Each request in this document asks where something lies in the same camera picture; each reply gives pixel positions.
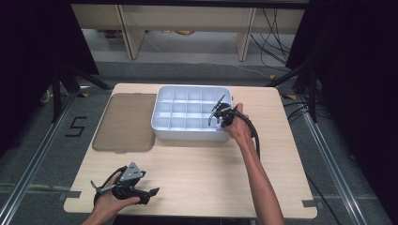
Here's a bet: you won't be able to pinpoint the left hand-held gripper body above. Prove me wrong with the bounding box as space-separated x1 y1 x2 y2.
90 161 148 201

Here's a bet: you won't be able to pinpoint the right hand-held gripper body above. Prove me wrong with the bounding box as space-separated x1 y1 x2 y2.
207 94 237 129

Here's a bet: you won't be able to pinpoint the white compartment storage box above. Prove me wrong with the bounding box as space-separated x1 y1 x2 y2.
150 84 235 143

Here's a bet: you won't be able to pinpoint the person's right hand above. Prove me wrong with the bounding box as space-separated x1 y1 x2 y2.
222 102 256 148

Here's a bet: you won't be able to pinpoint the person's left hand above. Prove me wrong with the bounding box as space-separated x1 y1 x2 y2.
93 172 142 218

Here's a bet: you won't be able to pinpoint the translucent brown box lid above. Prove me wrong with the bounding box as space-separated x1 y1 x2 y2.
92 93 158 155

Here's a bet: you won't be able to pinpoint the black metal stand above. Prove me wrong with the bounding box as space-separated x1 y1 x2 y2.
265 55 321 124
51 61 111 124

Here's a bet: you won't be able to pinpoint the black curtain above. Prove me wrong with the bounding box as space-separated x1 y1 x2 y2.
284 0 398 225
0 0 100 158

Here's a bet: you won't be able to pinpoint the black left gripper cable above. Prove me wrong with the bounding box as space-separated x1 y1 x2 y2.
93 166 129 206

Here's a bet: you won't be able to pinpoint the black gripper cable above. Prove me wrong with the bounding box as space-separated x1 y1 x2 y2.
93 166 129 206
233 110 262 159

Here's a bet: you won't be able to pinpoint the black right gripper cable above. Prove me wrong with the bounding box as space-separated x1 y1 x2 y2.
233 110 262 159

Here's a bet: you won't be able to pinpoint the white floor cable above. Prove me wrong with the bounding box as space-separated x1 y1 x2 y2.
215 62 274 80

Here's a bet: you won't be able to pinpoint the black floor cables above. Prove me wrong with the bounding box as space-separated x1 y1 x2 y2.
282 98 312 122

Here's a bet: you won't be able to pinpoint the bundle of black cables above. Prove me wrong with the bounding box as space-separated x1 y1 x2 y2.
249 7 293 68

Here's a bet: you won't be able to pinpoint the aluminium floor rail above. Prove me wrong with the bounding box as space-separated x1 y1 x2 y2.
0 93 78 221
300 112 370 225

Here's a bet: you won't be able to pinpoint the light wooden desk frame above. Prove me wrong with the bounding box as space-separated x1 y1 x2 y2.
70 3 306 63

